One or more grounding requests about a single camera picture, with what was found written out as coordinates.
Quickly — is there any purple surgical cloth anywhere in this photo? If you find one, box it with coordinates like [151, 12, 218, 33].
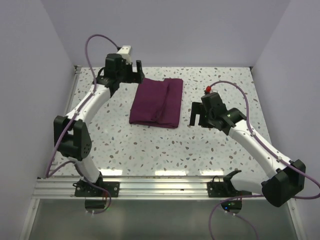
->
[129, 78, 184, 129]

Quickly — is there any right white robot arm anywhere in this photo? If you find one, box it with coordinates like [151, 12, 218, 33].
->
[189, 92, 306, 207]

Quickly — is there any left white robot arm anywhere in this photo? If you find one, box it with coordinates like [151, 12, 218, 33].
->
[53, 45, 145, 197]

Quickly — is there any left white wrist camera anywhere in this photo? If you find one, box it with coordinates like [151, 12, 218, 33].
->
[117, 45, 132, 64]

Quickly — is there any aluminium left side rail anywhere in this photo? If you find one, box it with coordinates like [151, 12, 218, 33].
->
[64, 65, 82, 115]

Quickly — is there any aluminium rail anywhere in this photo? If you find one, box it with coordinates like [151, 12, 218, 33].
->
[64, 65, 82, 115]
[31, 176, 296, 200]

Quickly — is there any aluminium front rail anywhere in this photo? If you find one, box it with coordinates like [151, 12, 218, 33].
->
[31, 176, 296, 200]

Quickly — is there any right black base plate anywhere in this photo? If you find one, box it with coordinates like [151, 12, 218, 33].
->
[206, 176, 252, 198]

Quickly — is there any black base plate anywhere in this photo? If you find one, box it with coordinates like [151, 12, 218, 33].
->
[72, 180, 120, 198]
[206, 176, 252, 198]

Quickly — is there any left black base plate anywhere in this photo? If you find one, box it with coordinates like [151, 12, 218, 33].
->
[72, 180, 120, 198]

